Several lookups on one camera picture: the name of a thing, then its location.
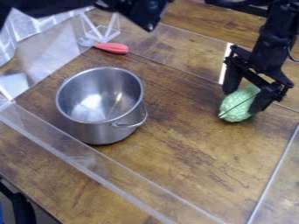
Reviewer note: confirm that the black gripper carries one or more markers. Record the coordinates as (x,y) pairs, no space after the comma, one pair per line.
(260,66)

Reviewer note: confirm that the green bumpy bitter gourd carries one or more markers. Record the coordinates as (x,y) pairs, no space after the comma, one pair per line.
(235,104)

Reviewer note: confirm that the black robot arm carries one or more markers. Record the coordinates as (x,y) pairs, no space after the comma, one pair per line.
(142,12)

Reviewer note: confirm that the silver metal pot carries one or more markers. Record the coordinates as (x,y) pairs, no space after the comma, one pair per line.
(100,104)

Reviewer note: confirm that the black bar on table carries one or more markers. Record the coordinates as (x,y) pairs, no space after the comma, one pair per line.
(254,7)

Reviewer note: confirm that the clear acrylic enclosure wall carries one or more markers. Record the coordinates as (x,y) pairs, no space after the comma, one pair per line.
(188,168)

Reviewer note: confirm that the clear acrylic triangular bracket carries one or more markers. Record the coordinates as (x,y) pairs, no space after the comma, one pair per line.
(97,33)

